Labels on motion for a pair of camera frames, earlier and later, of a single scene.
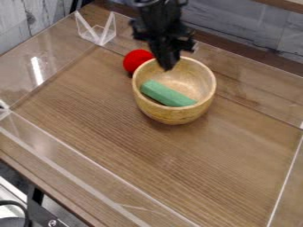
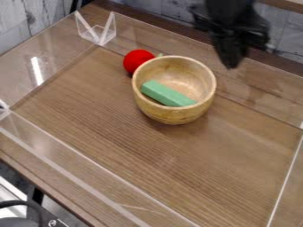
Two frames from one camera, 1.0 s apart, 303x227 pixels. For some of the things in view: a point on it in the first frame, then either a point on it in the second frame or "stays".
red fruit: [133, 58] stays
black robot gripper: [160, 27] -> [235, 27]
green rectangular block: [164, 94] stays
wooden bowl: [172, 97] stays
